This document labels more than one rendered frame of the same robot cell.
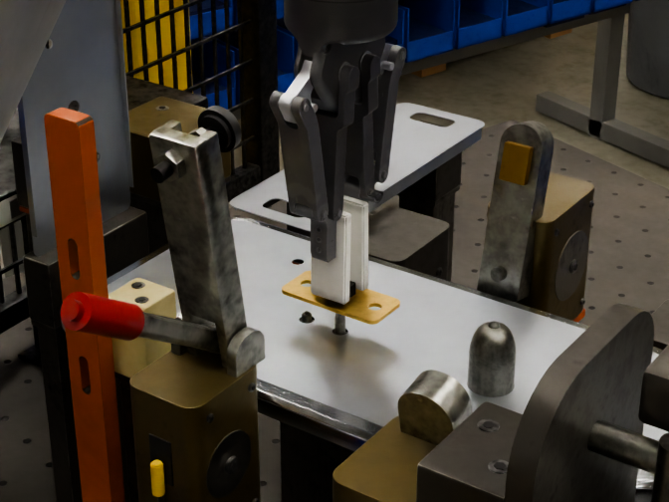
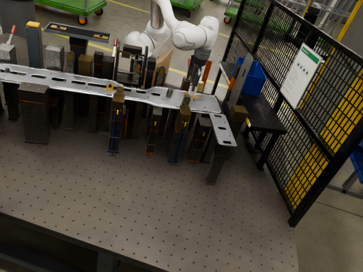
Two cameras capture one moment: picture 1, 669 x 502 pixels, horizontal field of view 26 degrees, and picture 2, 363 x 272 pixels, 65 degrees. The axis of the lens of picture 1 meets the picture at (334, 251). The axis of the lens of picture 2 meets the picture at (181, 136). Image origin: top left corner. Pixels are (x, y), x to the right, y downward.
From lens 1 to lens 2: 2.25 m
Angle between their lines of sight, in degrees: 101
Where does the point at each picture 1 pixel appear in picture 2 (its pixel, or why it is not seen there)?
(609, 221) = (228, 259)
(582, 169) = not seen: outside the picture
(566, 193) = (182, 110)
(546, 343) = (168, 102)
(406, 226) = (204, 123)
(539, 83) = not seen: outside the picture
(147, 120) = (241, 107)
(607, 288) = (205, 226)
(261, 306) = (200, 100)
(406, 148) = (220, 133)
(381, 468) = not seen: hidden behind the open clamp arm
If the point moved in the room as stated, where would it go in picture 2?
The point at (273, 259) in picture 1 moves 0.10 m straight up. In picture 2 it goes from (207, 107) to (212, 92)
